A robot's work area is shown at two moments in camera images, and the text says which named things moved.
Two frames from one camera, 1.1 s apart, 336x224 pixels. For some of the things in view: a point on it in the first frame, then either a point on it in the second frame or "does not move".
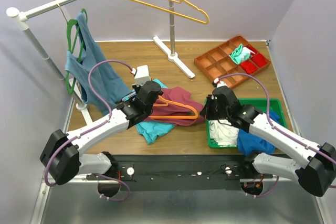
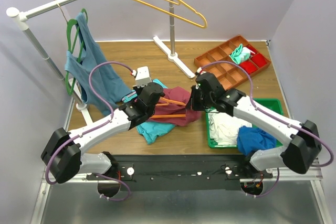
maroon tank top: (177, 101) does not move
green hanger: (69, 88) does not move
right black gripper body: (212, 112) → (199, 101)
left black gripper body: (151, 91) does not move
